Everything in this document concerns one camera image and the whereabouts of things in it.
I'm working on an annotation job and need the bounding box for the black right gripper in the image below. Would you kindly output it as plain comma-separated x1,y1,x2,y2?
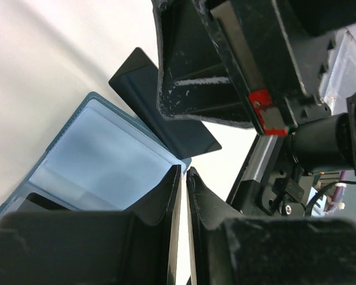
152,1,336,136

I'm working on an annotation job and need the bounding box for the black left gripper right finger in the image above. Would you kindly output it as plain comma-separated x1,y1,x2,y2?
186,168,356,284

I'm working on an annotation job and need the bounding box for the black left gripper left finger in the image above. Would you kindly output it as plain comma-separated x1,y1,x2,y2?
0,165,181,284

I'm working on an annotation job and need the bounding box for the black VIP credit card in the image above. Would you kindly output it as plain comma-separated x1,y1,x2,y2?
109,47,222,160

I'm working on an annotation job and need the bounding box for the blue leather card holder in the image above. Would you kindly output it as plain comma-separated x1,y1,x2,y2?
0,92,191,218

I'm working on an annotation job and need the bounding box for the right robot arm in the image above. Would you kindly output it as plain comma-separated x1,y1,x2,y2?
152,1,356,173

